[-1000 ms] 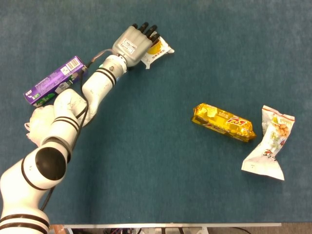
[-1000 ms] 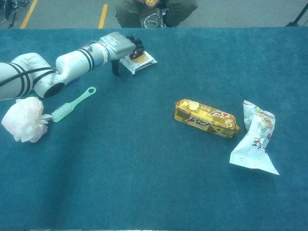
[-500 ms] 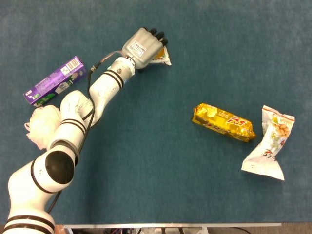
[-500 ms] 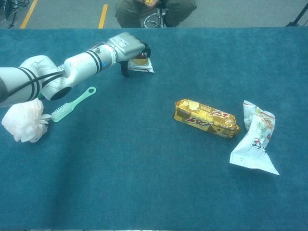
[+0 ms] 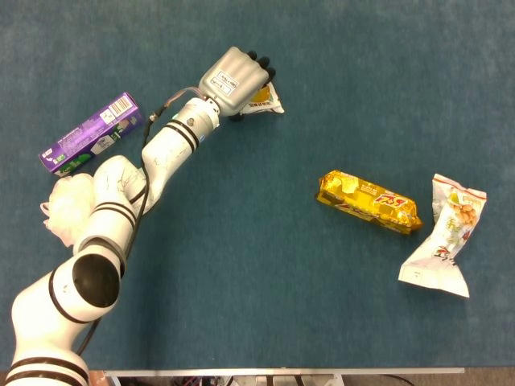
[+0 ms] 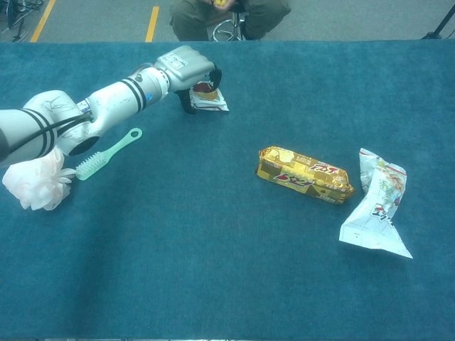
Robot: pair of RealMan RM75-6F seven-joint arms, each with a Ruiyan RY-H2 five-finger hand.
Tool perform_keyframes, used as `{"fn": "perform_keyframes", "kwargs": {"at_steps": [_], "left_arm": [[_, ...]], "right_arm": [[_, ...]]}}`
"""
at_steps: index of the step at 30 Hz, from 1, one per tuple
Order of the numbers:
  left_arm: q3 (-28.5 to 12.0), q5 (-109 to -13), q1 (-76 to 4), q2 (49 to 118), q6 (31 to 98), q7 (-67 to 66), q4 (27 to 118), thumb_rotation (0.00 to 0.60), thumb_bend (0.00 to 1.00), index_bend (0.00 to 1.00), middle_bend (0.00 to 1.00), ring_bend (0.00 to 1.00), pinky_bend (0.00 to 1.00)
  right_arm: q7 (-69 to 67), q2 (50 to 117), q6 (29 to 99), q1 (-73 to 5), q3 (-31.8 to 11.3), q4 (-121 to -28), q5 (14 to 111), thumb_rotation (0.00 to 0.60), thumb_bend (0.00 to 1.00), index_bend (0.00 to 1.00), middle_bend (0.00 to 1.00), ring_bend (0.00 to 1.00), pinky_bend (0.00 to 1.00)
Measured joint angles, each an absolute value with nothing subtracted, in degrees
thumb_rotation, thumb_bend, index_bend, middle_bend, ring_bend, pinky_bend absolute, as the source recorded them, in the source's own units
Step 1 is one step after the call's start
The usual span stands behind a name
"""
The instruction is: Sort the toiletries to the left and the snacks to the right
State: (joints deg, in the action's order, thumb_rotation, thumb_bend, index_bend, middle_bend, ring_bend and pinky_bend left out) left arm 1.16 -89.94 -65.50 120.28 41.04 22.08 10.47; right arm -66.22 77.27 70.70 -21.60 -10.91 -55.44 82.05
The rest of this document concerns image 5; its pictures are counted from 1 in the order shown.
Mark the white and red snack bag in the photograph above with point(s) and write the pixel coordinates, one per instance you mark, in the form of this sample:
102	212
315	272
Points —
442	249

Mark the white bath loofah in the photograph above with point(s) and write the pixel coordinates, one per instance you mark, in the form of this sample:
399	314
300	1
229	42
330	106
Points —
64	209

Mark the small white pastry packet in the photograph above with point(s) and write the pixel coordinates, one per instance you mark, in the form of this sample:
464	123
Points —
265	100

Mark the white bucket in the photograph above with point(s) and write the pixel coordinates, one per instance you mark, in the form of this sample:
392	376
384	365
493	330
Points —
96	378

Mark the white table frame rail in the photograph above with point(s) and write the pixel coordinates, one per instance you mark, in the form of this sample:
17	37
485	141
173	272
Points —
281	372

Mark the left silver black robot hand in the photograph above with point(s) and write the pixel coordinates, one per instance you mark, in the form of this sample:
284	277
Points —
233	82

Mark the teal table cloth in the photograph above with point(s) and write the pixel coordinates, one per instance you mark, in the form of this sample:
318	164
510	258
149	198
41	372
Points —
281	313

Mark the gold foil snack pack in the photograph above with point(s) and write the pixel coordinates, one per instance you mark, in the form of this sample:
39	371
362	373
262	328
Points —
370	201

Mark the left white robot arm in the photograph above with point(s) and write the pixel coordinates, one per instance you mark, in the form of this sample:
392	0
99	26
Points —
120	209

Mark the purple toothpaste box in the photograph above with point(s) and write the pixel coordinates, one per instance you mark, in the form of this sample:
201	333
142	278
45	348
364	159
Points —
88	134

